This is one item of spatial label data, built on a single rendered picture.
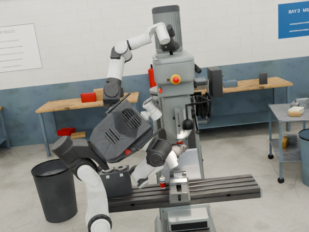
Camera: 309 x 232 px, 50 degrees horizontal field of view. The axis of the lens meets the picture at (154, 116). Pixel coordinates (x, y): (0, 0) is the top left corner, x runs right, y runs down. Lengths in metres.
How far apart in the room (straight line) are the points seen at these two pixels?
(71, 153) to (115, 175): 0.70
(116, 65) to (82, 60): 4.65
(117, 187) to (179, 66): 1.03
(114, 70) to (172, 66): 0.35
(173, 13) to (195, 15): 4.09
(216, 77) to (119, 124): 1.02
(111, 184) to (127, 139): 0.83
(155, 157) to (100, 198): 0.41
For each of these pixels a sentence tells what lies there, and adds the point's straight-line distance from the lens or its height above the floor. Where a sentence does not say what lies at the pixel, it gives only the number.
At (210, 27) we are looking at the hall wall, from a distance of 6.52.
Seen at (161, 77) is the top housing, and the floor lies 1.78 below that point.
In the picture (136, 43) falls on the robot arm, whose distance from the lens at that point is 2.01.
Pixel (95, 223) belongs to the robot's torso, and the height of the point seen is 1.05.
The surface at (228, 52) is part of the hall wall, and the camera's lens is 6.61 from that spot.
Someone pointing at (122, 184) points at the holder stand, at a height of 0.99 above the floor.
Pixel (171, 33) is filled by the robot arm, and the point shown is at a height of 2.03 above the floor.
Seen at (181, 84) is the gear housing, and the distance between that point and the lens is 2.14.
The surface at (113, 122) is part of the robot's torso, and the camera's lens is 1.73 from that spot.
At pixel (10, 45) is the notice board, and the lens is 6.98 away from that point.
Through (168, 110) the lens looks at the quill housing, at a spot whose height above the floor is 1.53.
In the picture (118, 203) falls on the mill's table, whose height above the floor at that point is 0.90.
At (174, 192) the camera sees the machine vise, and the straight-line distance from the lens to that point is 2.33.
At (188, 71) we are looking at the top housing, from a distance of 2.04.
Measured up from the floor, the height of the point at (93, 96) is 0.98.
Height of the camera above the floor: 2.09
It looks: 15 degrees down
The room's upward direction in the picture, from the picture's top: 6 degrees counter-clockwise
